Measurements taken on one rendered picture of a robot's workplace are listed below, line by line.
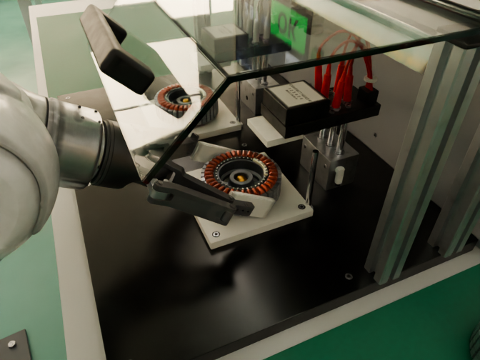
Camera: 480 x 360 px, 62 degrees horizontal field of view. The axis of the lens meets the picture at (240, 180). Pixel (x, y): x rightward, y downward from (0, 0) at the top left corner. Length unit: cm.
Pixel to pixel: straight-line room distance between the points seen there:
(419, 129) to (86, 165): 32
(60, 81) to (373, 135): 70
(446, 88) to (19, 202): 30
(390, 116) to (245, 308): 37
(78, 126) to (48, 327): 111
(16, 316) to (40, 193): 132
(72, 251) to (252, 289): 25
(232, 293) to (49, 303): 111
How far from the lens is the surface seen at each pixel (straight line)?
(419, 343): 50
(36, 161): 23
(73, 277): 55
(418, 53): 38
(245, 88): 79
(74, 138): 42
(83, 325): 51
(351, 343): 48
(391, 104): 66
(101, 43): 30
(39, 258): 167
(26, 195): 22
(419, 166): 39
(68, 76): 105
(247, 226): 52
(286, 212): 55
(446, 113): 37
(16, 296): 159
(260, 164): 56
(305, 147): 62
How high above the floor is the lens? 116
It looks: 39 degrees down
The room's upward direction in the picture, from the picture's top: straight up
